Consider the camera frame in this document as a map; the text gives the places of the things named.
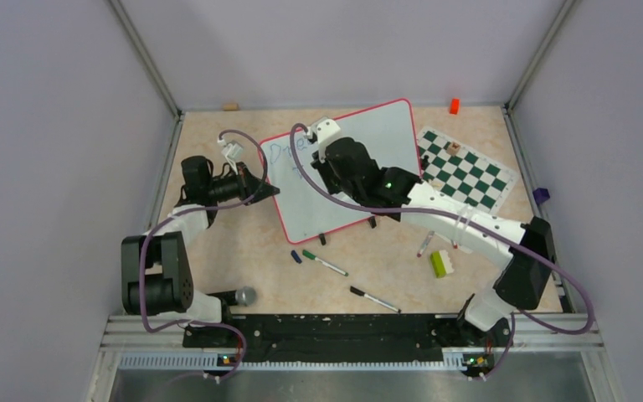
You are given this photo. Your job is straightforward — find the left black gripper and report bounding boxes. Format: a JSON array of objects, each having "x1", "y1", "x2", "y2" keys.
[{"x1": 207, "y1": 162, "x2": 279, "y2": 206}]

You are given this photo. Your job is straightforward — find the white board with pink frame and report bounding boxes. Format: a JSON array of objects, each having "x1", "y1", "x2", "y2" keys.
[{"x1": 261, "y1": 99, "x2": 420, "y2": 244}]

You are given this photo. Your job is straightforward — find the blue marker cap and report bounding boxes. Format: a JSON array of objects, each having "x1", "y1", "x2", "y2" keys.
[{"x1": 291, "y1": 250, "x2": 302, "y2": 264}]

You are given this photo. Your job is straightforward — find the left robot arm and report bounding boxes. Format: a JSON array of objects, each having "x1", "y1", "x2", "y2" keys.
[{"x1": 121, "y1": 156, "x2": 280, "y2": 346}]

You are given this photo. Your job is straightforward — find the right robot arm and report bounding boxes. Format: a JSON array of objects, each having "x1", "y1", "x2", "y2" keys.
[{"x1": 311, "y1": 137, "x2": 555, "y2": 345}]

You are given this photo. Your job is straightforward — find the black chess pawn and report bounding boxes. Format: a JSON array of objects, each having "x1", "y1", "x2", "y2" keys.
[{"x1": 419, "y1": 155, "x2": 430, "y2": 171}]

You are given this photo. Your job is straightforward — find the green capped marker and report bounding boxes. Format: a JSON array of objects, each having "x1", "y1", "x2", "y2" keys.
[{"x1": 302, "y1": 250, "x2": 349, "y2": 276}]

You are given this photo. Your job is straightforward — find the pink purple marker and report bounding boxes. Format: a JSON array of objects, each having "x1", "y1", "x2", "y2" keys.
[{"x1": 416, "y1": 231, "x2": 435, "y2": 258}]

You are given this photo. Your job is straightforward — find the wooden cube chess piece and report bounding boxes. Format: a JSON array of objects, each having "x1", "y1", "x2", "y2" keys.
[{"x1": 447, "y1": 142, "x2": 461, "y2": 156}]

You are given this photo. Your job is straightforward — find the black capped marker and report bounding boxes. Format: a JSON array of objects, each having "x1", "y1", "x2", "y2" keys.
[{"x1": 349, "y1": 286, "x2": 402, "y2": 314}]

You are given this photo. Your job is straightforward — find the orange toy block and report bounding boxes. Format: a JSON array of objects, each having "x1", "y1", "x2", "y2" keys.
[{"x1": 449, "y1": 98, "x2": 460, "y2": 115}]

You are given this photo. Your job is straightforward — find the green white chessboard mat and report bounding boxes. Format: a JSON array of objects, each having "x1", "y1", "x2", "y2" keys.
[{"x1": 416, "y1": 127, "x2": 519, "y2": 214}]

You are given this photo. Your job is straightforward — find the green white toy brick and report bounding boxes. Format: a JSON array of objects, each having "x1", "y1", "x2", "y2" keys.
[{"x1": 430, "y1": 250, "x2": 455, "y2": 279}]

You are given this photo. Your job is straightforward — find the purple toy block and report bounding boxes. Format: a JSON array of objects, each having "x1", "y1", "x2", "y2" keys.
[{"x1": 532, "y1": 188, "x2": 551, "y2": 205}]

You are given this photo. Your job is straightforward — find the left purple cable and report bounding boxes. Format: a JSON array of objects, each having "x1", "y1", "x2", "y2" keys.
[{"x1": 138, "y1": 129, "x2": 270, "y2": 384}]

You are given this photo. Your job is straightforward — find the purple cable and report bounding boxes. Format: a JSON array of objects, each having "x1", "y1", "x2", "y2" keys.
[
  {"x1": 138, "y1": 129, "x2": 270, "y2": 384},
  {"x1": 289, "y1": 122, "x2": 597, "y2": 384}
]

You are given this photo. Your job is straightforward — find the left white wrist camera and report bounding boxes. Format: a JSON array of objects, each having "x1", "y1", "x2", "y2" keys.
[{"x1": 218, "y1": 139, "x2": 244, "y2": 165}]

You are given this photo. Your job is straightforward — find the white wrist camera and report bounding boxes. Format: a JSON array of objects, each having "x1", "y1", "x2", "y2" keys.
[
  {"x1": 218, "y1": 139, "x2": 244, "y2": 165},
  {"x1": 305, "y1": 117, "x2": 342, "y2": 147}
]

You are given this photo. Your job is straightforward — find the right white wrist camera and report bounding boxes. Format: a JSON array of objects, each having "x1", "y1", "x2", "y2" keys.
[{"x1": 305, "y1": 117, "x2": 342, "y2": 147}]

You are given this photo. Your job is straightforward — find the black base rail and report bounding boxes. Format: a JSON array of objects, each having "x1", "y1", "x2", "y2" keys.
[{"x1": 183, "y1": 313, "x2": 514, "y2": 364}]

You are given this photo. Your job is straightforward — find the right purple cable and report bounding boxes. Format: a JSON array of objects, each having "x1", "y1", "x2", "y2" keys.
[{"x1": 289, "y1": 122, "x2": 597, "y2": 384}]

